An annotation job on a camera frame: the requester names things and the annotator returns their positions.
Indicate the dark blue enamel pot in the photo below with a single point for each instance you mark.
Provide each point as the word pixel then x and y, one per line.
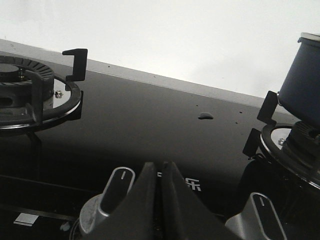
pixel 300 91

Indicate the black glass gas stove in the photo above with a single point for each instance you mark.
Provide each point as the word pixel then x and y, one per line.
pixel 130 118

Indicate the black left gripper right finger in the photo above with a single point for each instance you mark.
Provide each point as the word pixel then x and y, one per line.
pixel 185 216

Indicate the left burner with pot support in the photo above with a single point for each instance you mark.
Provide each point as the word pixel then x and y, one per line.
pixel 34 97

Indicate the silver left stove knob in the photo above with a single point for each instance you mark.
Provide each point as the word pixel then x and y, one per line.
pixel 101 206

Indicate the right burner with pot support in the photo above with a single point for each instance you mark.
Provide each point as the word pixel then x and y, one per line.
pixel 293 147

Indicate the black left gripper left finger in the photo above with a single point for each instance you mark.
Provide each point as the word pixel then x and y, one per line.
pixel 133 217

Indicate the burner with pot support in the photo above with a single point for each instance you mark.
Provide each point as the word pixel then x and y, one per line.
pixel 34 97
pixel 293 147

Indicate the silver right stove knob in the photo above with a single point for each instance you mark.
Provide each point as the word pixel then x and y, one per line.
pixel 257 221

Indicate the silver stove knob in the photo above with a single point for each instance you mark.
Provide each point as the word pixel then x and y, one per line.
pixel 257 221
pixel 101 206

